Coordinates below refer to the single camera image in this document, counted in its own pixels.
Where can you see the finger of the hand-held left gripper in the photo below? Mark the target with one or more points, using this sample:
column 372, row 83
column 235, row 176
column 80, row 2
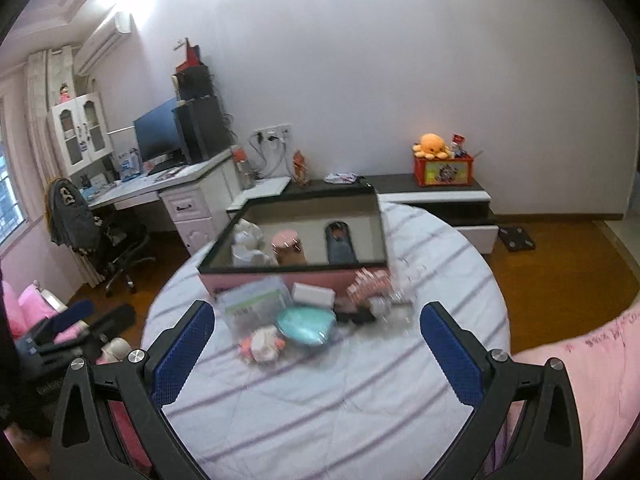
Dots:
column 112, row 319
column 67, row 317

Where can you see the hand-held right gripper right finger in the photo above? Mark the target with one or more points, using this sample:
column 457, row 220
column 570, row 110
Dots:
column 452, row 360

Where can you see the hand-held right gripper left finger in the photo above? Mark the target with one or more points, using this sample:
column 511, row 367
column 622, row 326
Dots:
column 182, row 355

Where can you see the teal round case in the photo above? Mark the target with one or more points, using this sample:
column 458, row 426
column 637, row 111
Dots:
column 305, row 325

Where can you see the pink storage box black rim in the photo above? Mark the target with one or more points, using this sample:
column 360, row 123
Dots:
column 295, row 240

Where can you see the beige round object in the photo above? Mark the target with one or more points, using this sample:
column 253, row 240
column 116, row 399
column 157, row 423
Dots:
column 115, row 351

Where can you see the pink bag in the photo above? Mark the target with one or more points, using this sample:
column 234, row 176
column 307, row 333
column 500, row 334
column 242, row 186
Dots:
column 22, row 307

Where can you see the black office chair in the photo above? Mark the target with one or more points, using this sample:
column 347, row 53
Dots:
column 122, row 250

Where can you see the clear plastic item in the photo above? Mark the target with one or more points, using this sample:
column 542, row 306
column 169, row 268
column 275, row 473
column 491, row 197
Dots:
column 395, row 305

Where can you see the pink and white small toy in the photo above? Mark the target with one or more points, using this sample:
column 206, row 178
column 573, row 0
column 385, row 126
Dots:
column 262, row 344

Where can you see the clear plastic packet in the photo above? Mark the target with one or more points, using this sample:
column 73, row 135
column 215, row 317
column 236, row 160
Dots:
column 252, row 305

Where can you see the dark grey jacket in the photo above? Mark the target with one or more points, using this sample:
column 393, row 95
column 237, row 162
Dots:
column 70, row 212

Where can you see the black bathroom scale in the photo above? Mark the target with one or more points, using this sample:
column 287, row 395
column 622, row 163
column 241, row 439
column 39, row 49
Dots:
column 517, row 238

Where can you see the white desk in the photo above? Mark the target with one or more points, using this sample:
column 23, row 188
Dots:
column 190, row 200

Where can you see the small white box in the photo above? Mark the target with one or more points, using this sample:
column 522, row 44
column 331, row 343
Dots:
column 313, row 295

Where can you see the window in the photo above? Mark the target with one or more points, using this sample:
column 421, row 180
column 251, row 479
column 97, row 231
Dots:
column 10, row 185

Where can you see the pink blanket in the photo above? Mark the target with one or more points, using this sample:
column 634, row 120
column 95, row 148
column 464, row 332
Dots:
column 600, row 375

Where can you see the pink lidded jar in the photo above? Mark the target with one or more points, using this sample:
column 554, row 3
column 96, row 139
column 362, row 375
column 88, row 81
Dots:
column 289, row 247

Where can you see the dark blue flat case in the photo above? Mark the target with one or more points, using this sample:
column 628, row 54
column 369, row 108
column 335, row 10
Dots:
column 341, row 245

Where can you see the black and white low cabinet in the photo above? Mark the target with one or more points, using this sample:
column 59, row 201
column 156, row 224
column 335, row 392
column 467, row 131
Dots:
column 430, row 192

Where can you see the white glass-door cabinet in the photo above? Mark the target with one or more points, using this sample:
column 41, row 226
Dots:
column 82, row 132

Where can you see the red printed toy box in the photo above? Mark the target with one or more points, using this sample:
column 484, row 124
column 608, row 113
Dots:
column 442, row 171

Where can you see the black computer monitor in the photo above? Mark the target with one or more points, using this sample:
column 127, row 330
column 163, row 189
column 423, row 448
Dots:
column 156, row 132

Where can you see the clear bottle red cap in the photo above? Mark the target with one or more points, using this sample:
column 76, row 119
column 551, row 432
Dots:
column 243, row 167

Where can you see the beige curtain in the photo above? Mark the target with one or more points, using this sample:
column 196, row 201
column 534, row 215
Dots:
column 42, row 110

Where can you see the black computer tower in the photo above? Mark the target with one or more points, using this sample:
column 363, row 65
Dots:
column 202, row 130

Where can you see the small crumpled packet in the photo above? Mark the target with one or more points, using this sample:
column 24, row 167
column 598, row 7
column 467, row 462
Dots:
column 341, row 178

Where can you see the orange octopus plush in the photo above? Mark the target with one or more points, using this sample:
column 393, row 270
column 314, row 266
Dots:
column 432, row 146

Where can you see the brown figurine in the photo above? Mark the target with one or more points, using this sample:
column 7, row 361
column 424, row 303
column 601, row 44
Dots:
column 301, row 167

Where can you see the small doll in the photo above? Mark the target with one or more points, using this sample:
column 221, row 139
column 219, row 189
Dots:
column 64, row 92

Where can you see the black box on tower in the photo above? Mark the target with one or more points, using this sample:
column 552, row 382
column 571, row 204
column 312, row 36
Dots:
column 192, row 84

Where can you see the white air conditioner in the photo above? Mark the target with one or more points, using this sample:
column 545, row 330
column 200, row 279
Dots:
column 102, row 42

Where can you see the white wall power strip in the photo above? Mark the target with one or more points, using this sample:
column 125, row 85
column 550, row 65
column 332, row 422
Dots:
column 272, row 132

